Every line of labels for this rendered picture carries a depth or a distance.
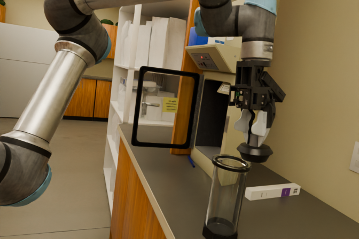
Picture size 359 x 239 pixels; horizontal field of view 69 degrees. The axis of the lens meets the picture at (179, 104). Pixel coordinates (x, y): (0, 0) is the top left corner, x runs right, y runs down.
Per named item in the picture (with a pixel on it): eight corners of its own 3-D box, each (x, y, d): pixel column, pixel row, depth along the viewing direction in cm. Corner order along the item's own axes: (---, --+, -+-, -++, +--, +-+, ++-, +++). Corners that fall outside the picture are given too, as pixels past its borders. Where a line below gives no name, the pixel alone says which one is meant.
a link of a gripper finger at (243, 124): (227, 141, 68) (233, 107, 66) (242, 139, 71) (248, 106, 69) (236, 145, 65) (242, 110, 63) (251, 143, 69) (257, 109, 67)
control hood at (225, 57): (202, 69, 132) (205, 49, 131) (237, 73, 102) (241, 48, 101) (181, 66, 128) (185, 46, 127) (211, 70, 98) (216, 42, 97)
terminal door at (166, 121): (189, 149, 136) (200, 73, 130) (130, 145, 128) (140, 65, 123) (188, 149, 137) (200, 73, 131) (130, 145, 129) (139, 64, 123)
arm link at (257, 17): (242, 2, 67) (277, 0, 65) (239, 45, 68) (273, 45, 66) (239, -8, 60) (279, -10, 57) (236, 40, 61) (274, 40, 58)
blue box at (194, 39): (206, 49, 129) (209, 31, 127) (215, 49, 119) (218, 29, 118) (187, 46, 125) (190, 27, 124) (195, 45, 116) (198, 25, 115)
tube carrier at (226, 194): (246, 237, 73) (259, 166, 71) (218, 248, 67) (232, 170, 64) (220, 217, 82) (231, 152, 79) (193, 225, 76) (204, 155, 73)
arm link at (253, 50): (254, 46, 69) (282, 44, 62) (252, 63, 69) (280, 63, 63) (235, 42, 64) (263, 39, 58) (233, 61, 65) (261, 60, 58)
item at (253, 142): (280, 161, 67) (282, 136, 66) (257, 167, 61) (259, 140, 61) (250, 152, 74) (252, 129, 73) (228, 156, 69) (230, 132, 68)
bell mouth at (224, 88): (241, 94, 131) (243, 82, 131) (263, 99, 115) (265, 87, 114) (210, 90, 125) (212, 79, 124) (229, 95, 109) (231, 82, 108)
